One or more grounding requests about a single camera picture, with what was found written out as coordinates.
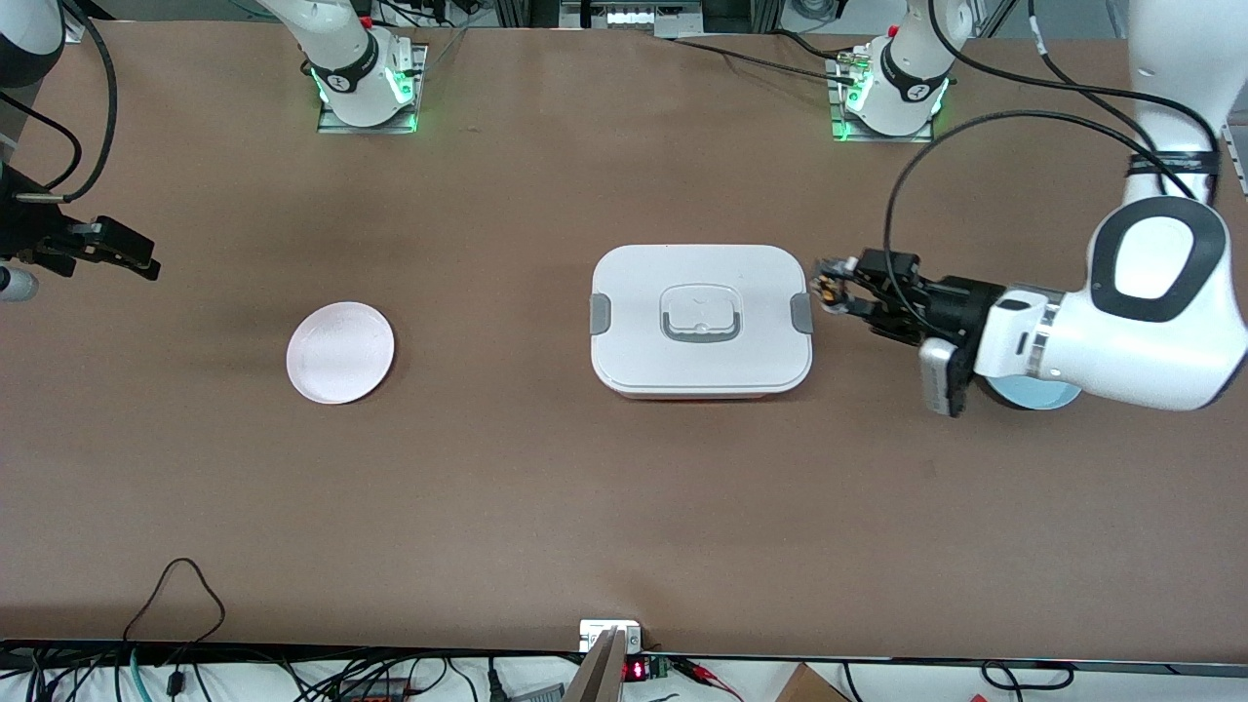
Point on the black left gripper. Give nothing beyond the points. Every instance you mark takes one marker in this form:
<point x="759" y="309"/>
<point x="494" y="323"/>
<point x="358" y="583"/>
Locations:
<point x="954" y="304"/>

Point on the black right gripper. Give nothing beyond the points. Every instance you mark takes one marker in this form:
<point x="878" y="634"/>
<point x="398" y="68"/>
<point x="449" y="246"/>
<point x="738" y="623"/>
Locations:
<point x="21" y="230"/>

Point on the orange push button switch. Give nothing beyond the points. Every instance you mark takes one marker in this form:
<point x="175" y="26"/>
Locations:
<point x="829" y="288"/>

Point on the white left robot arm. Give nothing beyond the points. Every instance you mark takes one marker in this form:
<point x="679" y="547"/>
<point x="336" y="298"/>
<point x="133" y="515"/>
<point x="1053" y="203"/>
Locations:
<point x="1121" y="331"/>

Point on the light blue plate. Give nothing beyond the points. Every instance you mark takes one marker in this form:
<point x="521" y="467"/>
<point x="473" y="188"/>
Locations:
<point x="1033" y="398"/>

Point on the white lidded lunch box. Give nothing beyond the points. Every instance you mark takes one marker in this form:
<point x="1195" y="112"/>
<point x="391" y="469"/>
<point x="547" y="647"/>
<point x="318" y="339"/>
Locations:
<point x="702" y="370"/>

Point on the pink plate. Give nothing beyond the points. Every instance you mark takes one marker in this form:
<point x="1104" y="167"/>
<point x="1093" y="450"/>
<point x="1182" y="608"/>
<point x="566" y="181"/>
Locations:
<point x="341" y="356"/>

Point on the silver labelled equipment box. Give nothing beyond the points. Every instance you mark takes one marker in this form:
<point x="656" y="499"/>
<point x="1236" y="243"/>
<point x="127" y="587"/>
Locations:
<point x="634" y="15"/>

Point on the brown cardboard piece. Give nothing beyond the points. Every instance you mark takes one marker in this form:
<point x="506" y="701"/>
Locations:
<point x="807" y="687"/>

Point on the red clip lead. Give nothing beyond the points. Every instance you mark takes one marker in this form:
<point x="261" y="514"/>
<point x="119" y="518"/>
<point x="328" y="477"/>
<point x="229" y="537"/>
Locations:
<point x="697" y="670"/>

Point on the small white box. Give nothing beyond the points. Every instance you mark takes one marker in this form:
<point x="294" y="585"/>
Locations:
<point x="595" y="634"/>

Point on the red digit display module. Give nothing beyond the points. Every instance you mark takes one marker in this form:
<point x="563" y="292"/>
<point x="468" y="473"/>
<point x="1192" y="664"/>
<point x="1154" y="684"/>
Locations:
<point x="636" y="670"/>

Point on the wooden slat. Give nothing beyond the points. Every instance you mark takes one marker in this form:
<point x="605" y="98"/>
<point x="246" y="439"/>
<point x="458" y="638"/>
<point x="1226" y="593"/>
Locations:
<point x="600" y="678"/>

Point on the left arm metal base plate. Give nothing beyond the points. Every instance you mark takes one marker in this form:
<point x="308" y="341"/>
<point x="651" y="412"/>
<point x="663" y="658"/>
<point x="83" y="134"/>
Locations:
<point x="877" y="137"/>

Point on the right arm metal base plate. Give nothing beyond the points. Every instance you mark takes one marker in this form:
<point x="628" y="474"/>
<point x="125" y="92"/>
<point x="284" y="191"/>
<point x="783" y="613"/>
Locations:
<point x="417" y="58"/>

